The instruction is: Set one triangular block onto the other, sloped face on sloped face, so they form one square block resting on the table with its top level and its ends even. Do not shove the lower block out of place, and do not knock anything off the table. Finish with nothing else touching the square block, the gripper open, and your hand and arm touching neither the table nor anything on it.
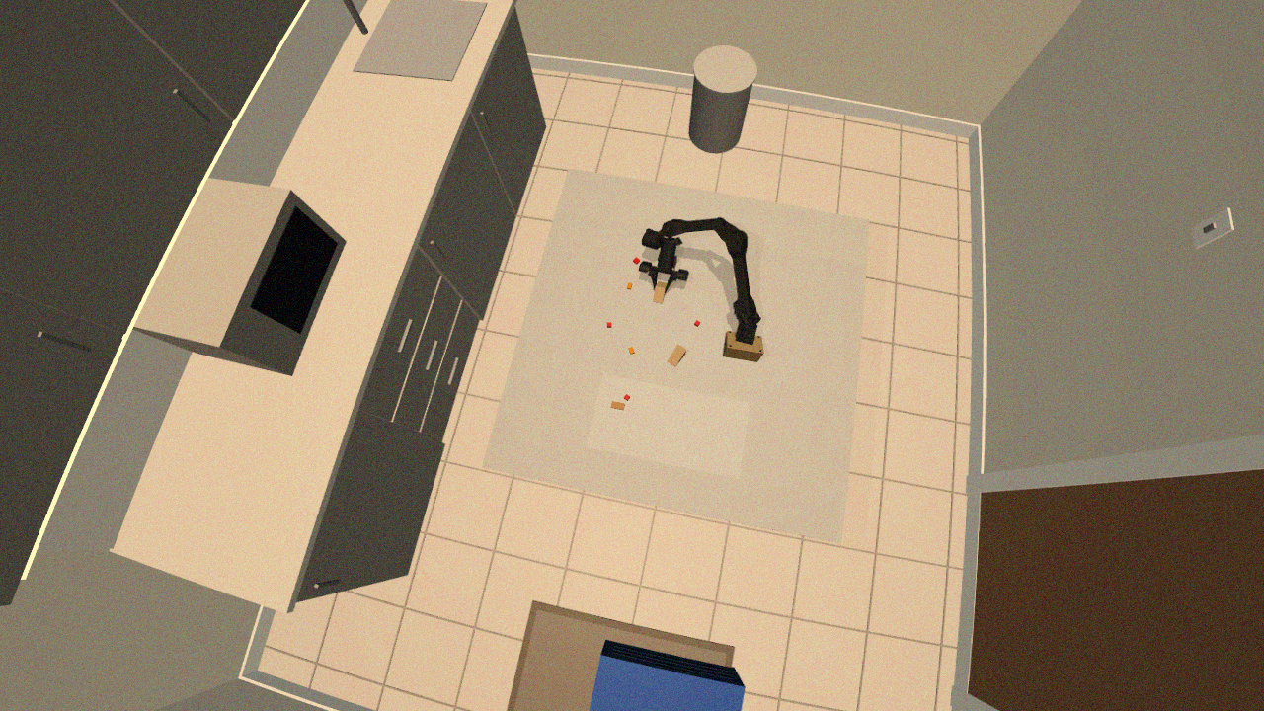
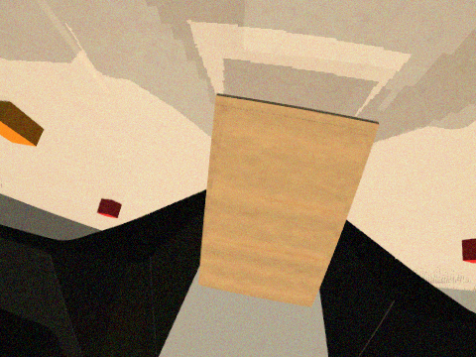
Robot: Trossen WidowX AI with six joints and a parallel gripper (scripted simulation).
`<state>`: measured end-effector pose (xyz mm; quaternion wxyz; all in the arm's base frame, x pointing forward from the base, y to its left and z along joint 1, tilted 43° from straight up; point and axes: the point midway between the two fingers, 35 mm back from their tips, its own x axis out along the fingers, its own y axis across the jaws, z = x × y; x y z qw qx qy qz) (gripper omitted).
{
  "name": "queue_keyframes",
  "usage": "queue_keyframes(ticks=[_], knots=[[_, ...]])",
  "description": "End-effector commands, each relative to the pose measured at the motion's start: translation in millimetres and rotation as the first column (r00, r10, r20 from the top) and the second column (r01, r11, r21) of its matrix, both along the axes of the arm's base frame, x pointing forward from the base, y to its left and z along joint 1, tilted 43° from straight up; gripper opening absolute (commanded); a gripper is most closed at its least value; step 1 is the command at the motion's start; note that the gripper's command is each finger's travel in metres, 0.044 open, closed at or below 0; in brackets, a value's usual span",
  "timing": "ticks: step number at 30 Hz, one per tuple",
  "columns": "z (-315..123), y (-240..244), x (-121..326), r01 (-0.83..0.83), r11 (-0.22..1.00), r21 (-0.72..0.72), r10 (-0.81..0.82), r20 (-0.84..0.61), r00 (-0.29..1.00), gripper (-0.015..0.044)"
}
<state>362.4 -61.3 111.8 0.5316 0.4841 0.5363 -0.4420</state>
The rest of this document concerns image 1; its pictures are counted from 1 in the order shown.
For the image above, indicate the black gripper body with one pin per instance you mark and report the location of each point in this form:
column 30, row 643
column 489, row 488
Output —
column 664, row 266

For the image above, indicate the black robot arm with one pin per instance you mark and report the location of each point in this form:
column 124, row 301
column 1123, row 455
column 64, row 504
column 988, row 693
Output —
column 737, row 243

